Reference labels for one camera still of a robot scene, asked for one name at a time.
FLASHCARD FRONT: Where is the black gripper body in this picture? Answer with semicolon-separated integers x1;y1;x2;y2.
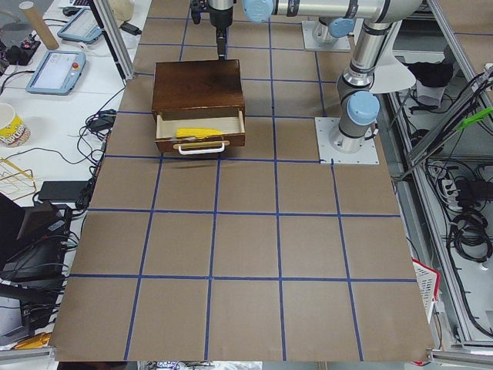
210;8;233;39

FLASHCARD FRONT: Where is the yellow plastic corn cob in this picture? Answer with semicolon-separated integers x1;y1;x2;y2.
176;127;223;140

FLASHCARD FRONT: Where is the wooden drawer with white handle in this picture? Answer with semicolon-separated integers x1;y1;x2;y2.
156;107;246;155

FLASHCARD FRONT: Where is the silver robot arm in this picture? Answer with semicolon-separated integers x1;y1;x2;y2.
241;0;420;154
312;17;355;43

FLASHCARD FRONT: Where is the dark wooden drawer cabinet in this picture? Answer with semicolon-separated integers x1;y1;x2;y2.
151;59;245;116

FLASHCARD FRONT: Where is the far teach pendant tablet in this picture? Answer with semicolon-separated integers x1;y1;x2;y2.
57;8;102;44

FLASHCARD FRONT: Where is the teach pendant tablet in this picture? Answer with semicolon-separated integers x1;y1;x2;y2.
25;51;86;96
57;8;102;44

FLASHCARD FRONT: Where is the near teach pendant tablet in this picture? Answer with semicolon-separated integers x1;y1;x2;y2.
25;51;86;96

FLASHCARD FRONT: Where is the cardboard tube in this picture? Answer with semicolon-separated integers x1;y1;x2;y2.
18;1;59;50

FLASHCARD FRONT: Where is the black power adapter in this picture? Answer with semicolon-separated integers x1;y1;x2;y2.
38;180;88;203

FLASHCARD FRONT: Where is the paper popcorn cup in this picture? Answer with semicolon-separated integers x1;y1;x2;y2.
0;103;31;147

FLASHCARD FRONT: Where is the green plastic clamp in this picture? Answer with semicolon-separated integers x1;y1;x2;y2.
457;106;493;130

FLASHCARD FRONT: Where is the white perforated basket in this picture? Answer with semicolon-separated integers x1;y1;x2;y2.
412;258;441;322

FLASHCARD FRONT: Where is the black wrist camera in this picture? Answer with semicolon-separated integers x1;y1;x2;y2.
189;0;209;25

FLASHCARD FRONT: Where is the aluminium frame post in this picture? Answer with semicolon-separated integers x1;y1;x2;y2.
89;0;135;81

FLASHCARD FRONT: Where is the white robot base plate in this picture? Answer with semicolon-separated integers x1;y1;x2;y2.
315;117;379;166

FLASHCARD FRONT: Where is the gold wire rack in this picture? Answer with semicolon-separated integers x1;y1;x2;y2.
1;158;37;200

